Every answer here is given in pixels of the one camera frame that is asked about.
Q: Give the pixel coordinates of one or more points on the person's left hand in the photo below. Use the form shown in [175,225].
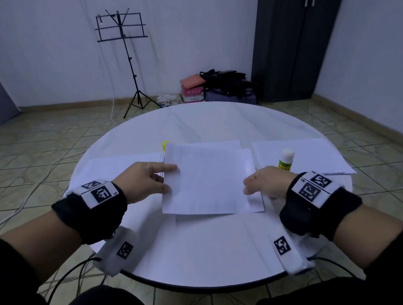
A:
[138,181]

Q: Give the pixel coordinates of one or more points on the person's right hand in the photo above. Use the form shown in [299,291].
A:
[271,182]

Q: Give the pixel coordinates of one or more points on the person's right thumb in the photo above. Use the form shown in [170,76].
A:
[250,189]

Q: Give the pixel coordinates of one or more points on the person's left thumb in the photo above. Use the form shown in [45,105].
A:
[165,189]

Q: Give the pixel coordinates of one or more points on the white paper sheet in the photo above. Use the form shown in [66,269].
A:
[110,168]
[256,203]
[317,155]
[206,177]

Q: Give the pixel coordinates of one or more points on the person's left forearm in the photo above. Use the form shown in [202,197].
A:
[43,245]

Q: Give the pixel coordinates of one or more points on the person's right forearm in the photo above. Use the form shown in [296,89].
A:
[368,232]

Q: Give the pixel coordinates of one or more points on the yellow glue stick cap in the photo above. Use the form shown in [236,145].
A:
[165,145]

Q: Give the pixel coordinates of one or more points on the white glue stick yellow label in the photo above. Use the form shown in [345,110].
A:
[286,159]

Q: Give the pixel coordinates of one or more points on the black wristband with marker tag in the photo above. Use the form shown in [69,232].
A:
[89,215]
[314,208]

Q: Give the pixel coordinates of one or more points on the round white table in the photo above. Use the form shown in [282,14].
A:
[210,248]

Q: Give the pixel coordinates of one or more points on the white crumpled plastic bag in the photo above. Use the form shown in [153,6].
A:
[168,99]

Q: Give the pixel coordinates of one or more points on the purple bag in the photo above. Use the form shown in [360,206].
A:
[227,96]

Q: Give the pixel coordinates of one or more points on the pink cardboard box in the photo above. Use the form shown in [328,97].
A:
[191,93]

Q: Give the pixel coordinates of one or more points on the orange folder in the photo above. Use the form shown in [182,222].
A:
[192,80]

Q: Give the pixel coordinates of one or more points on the black bag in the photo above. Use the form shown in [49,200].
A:
[227,79]

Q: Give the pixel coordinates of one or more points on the person's right leg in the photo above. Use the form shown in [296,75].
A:
[309,299]

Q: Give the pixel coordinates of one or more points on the dark grey wardrobe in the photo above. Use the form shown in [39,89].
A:
[283,40]

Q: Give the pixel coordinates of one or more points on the black music stand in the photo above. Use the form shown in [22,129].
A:
[122,29]

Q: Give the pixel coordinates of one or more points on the black right sleeve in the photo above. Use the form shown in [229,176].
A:
[399,268]

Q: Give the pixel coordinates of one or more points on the black sleeve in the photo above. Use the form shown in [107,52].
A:
[12,288]
[399,268]

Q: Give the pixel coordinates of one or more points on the black left sleeve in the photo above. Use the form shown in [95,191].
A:
[12,288]

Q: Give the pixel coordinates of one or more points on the white wrist camera with marker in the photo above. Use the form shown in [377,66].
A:
[289,250]
[120,249]

